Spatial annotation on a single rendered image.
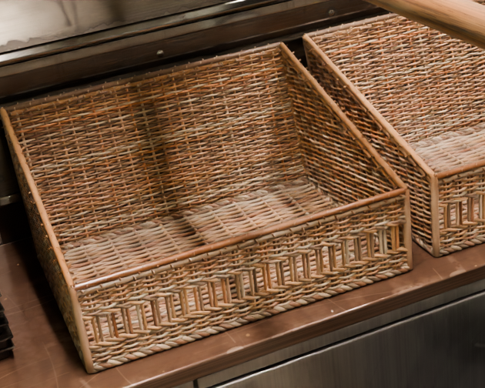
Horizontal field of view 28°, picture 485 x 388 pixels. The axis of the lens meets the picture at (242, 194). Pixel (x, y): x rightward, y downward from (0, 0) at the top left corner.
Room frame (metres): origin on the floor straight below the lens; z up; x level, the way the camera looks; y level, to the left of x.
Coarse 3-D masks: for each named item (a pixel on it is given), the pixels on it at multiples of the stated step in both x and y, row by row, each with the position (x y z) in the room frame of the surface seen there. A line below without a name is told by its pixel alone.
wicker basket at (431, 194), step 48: (480, 0) 1.93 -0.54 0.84; (336, 48) 1.82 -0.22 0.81; (432, 48) 1.87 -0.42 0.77; (480, 48) 1.90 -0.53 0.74; (336, 96) 1.70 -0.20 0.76; (384, 96) 1.82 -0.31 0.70; (432, 96) 1.85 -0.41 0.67; (480, 96) 1.87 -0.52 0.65; (384, 144) 1.52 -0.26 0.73; (432, 144) 1.80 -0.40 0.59; (480, 144) 1.77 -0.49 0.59; (432, 192) 1.37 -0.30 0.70; (480, 192) 1.40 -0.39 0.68; (432, 240) 1.38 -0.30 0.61; (480, 240) 1.40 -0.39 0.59
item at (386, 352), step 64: (0, 256) 1.57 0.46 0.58; (448, 256) 1.37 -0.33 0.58; (64, 320) 1.33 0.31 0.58; (256, 320) 1.26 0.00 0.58; (320, 320) 1.24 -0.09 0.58; (384, 320) 1.28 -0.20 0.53; (448, 320) 1.32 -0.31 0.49; (0, 384) 1.18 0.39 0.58; (64, 384) 1.16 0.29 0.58; (128, 384) 1.14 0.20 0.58; (192, 384) 1.17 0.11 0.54; (256, 384) 1.20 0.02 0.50; (320, 384) 1.24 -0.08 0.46; (384, 384) 1.28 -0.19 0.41; (448, 384) 1.32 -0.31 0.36
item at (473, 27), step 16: (368, 0) 0.83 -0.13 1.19; (384, 0) 0.80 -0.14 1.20; (400, 0) 0.77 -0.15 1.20; (416, 0) 0.75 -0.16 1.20; (432, 0) 0.74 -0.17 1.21; (448, 0) 0.72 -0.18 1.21; (464, 0) 0.72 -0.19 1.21; (416, 16) 0.75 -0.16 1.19; (432, 16) 0.73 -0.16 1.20; (448, 16) 0.71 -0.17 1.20; (464, 16) 0.69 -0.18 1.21; (480, 16) 0.68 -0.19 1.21; (448, 32) 0.71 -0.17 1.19; (464, 32) 0.69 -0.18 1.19; (480, 32) 0.67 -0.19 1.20
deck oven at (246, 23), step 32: (288, 0) 1.83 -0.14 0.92; (320, 0) 1.85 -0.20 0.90; (352, 0) 1.88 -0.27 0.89; (160, 32) 1.74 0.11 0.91; (192, 32) 1.76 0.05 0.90; (224, 32) 1.79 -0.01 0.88; (256, 32) 1.81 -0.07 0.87; (288, 32) 1.83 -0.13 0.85; (32, 64) 1.66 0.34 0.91; (64, 64) 1.69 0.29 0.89; (96, 64) 1.71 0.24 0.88; (128, 64) 1.73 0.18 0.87; (160, 64) 1.74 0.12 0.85; (0, 96) 1.65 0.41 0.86; (160, 192) 1.73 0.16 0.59; (0, 224) 1.62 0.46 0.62
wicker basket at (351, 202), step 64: (192, 64) 1.72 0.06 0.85; (256, 64) 1.76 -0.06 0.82; (64, 128) 1.63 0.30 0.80; (128, 128) 1.66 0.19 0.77; (192, 128) 1.69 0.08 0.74; (256, 128) 1.72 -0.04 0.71; (320, 128) 1.64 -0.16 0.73; (64, 192) 1.59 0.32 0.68; (128, 192) 1.62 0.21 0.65; (192, 192) 1.65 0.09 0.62; (256, 192) 1.67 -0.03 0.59; (320, 192) 1.64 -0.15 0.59; (384, 192) 1.34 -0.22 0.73; (64, 256) 1.53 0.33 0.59; (128, 256) 1.50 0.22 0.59; (192, 256) 1.23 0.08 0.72; (256, 256) 1.26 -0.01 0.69; (320, 256) 1.30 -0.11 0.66; (384, 256) 1.33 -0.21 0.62; (128, 320) 1.20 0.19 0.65; (192, 320) 1.22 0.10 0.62
